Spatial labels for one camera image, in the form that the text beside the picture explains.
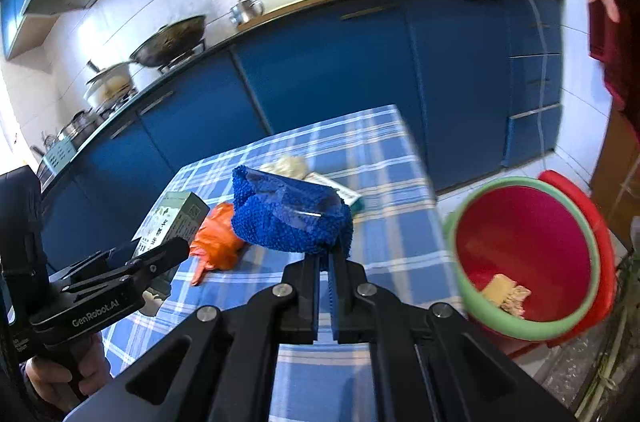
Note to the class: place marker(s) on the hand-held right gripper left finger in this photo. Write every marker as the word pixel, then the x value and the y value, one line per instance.
pixel 320 302

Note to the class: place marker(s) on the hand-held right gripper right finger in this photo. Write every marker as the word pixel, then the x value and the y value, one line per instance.
pixel 345 307

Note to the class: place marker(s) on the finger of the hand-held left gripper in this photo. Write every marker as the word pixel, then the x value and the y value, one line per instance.
pixel 160 259
pixel 122 251

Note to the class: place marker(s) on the green medicine box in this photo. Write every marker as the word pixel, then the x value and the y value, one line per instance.
pixel 175 217

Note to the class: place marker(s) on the blue chenille cloth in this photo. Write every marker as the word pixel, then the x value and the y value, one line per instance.
pixel 270 222

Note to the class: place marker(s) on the red bucket with green rim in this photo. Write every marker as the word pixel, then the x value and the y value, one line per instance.
pixel 525 242

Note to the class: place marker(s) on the person's left hand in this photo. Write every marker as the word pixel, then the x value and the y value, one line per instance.
pixel 45 382

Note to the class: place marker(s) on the orange rubber glove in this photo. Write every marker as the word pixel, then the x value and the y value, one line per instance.
pixel 220 237

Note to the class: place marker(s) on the blue checked tablecloth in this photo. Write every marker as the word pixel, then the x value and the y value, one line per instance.
pixel 380 242

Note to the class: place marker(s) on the teal and white box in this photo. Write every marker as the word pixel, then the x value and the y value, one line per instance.
pixel 350 197

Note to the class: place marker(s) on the beige crumpled scrap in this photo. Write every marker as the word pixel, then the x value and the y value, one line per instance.
pixel 502 289

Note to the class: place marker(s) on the pot with lid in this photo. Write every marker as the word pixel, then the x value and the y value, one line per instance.
pixel 110 87

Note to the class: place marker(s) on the black wok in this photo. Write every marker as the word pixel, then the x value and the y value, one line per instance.
pixel 170 40

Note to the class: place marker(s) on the blue kitchen cabinet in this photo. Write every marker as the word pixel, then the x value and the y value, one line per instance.
pixel 325 72

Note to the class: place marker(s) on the red plastic bucket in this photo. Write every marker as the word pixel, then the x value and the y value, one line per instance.
pixel 604 262

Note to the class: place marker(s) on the green vegetable stalks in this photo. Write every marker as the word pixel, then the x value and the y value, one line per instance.
pixel 612 367

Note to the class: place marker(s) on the red floral curtain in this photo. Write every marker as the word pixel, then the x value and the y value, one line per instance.
pixel 610 27

